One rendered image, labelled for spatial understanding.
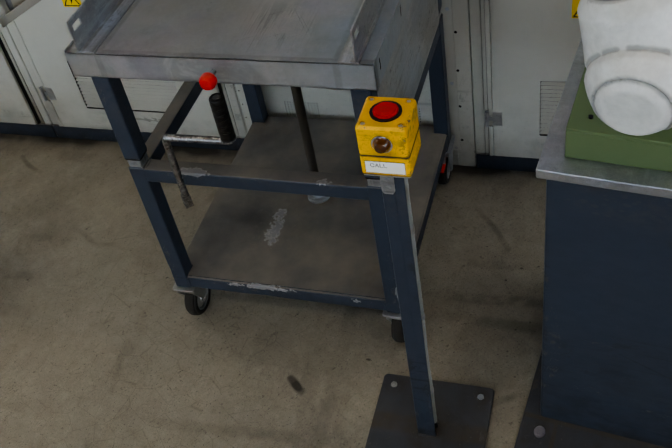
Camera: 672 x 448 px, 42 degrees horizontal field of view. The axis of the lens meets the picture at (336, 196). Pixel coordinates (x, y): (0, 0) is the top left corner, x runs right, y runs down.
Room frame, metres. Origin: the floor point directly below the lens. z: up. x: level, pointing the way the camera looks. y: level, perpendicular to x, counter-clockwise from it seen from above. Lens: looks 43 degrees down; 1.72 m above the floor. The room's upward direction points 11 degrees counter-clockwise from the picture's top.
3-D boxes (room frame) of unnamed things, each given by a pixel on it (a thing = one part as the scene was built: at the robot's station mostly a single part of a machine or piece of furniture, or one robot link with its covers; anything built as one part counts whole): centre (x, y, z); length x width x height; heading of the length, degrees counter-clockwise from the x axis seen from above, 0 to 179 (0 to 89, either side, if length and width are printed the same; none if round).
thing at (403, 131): (1.05, -0.10, 0.85); 0.08 x 0.08 x 0.10; 67
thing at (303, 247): (1.69, 0.04, 0.46); 0.64 x 0.58 x 0.66; 157
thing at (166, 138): (1.39, 0.25, 0.62); 0.17 x 0.03 x 0.30; 68
